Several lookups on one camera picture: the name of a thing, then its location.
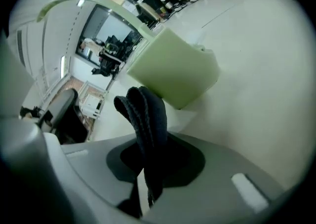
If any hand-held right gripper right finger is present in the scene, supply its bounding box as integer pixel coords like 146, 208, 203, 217
142, 131, 296, 224

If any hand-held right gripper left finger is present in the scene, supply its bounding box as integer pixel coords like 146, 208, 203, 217
60, 134, 143, 207

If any dark blue wiping cloth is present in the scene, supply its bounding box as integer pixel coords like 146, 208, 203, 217
113, 86, 168, 206

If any pale green plastic basket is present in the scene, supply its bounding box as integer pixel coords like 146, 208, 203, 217
126, 27, 221, 110

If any black office chair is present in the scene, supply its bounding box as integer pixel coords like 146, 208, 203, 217
91, 52, 122, 78

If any ceiling air vent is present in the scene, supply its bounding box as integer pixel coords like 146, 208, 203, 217
16, 30, 25, 68

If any dark glass window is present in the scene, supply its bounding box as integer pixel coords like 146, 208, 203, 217
75, 4, 144, 71

